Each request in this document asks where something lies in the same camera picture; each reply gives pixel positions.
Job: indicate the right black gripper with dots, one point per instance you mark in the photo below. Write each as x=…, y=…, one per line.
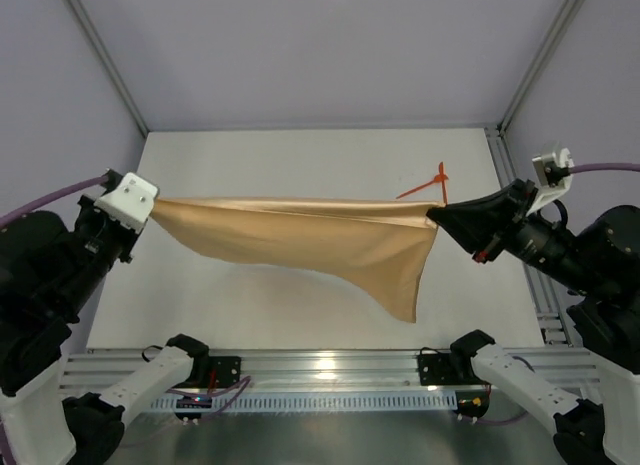
x=507, y=225

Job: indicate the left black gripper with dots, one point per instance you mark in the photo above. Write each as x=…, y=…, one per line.
x=107, y=225

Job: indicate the peach cloth napkin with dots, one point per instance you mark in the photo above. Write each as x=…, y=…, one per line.
x=380, y=247

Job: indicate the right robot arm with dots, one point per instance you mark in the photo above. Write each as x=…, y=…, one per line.
x=599, y=266

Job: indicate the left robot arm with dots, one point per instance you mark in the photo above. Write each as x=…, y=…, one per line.
x=48, y=273

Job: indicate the orange plastic fork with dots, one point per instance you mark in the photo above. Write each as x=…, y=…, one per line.
x=432, y=182

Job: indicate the orange plastic knife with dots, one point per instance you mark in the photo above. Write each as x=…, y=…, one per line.
x=443, y=178

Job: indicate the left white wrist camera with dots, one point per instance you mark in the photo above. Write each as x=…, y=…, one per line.
x=130, y=203

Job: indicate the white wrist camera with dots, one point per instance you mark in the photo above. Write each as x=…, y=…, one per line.
x=130, y=203
x=552, y=166

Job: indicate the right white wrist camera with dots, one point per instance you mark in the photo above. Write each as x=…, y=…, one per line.
x=552, y=166

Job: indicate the right side aluminium rail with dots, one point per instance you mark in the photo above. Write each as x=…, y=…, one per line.
x=551, y=321

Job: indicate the aluminium rail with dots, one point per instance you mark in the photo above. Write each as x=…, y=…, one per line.
x=325, y=370
x=551, y=321

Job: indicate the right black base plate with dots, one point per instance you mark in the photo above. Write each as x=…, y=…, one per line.
x=436, y=368

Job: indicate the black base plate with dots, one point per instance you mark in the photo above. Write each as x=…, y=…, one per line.
x=222, y=371
x=436, y=368

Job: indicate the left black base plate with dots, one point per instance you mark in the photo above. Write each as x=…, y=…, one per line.
x=222, y=371

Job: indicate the perforated cable tray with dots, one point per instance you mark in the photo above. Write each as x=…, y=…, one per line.
x=377, y=401

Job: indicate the aluminium front rail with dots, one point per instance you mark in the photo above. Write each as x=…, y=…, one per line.
x=325, y=370

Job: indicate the right frame post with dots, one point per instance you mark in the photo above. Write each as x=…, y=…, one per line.
x=551, y=41

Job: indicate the frame post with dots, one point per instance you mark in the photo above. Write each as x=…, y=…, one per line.
x=551, y=41
x=81, y=16

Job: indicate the left frame post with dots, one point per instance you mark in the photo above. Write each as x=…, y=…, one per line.
x=81, y=16

